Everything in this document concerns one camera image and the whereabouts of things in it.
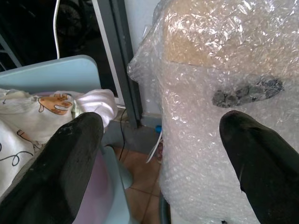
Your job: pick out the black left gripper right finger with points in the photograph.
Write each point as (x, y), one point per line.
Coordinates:
(264, 168)

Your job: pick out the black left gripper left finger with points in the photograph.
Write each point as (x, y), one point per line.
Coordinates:
(53, 168)

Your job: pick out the white printed cloth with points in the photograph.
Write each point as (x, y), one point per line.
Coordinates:
(25, 116)

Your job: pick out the white plain cloth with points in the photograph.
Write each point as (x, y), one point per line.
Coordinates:
(98, 102)

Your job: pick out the bubble wrapped bulky object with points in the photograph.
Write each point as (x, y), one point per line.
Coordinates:
(210, 93)

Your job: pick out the light blue laundry basket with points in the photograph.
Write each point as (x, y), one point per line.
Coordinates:
(70, 70)

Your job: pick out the grey door frame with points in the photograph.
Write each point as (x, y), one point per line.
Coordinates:
(121, 60)

